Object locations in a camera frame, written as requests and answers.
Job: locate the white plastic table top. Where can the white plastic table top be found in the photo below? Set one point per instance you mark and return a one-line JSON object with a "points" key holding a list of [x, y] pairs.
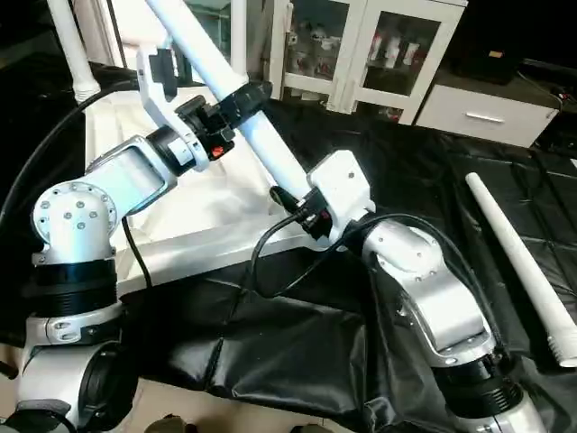
{"points": [[207, 207]]}

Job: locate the white plastic table leg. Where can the white plastic table leg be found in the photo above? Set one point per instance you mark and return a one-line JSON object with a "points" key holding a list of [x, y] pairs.
{"points": [[243, 108], [239, 36], [72, 50], [523, 262]]}

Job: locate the white glass door cabinet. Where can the white glass door cabinet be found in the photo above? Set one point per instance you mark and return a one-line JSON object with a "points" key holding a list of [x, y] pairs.
{"points": [[370, 54]]}

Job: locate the black table mat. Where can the black table mat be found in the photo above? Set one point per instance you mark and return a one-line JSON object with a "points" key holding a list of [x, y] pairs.
{"points": [[297, 352]]}

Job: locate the white drawer unit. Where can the white drawer unit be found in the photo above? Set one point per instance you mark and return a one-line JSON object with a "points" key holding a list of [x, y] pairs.
{"points": [[487, 115]]}

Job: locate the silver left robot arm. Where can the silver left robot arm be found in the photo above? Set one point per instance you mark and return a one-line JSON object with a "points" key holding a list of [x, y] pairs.
{"points": [[90, 225]]}

